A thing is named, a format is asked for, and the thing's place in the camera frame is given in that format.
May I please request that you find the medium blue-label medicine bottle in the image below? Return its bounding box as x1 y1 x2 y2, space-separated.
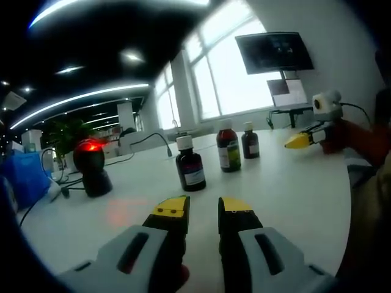
175 135 207 192

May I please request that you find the person's beige clothing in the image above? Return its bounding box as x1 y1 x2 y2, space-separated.
345 164 391 277

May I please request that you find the narrow bright window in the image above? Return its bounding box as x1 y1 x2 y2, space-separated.
154 62 181 129

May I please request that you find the black gooseneck cable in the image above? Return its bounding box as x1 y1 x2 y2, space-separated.
119 132 174 159

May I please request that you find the black barcode scanner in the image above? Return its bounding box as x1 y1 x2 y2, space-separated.
73 137 113 198

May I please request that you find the white table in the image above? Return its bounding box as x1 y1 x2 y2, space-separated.
18 128 352 275

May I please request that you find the open laptop screen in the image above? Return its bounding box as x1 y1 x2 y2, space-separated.
266 78 308 107

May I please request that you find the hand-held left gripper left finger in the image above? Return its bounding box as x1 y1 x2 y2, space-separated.
57 195 191 293

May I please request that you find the ceiling air vent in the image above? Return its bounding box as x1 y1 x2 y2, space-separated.
4 90 27 110

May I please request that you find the large green-label medicine bottle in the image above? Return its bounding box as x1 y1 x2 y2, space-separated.
216 119 243 173

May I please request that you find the person's left hand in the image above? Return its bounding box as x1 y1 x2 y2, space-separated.
178 264 191 288

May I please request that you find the black wall monitor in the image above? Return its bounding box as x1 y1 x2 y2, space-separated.
235 31 315 76

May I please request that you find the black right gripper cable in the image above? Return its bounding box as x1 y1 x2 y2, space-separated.
339 102 372 126

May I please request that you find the white square pillar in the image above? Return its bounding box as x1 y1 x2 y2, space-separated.
116 102 136 132

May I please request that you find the large bright window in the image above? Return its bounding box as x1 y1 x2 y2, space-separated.
183 0 288 121

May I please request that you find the green potted plant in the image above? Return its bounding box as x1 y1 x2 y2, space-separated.
48 120 96 172

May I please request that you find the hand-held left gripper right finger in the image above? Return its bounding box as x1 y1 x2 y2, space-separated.
217 197 337 293

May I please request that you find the small dark medicine bottle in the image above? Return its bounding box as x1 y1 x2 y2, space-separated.
241 121 261 160

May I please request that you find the long ceiling light strip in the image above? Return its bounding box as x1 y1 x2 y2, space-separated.
29 0 211 29
10 83 150 131

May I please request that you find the black scanner cable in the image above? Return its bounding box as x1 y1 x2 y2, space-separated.
40 148 85 199

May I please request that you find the blue plastic crate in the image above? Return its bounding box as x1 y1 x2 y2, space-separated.
0 151 52 212

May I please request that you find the person's right hand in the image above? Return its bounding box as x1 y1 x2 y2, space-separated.
320 118 357 155

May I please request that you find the black laptop stand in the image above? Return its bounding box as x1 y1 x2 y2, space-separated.
268 103 315 129

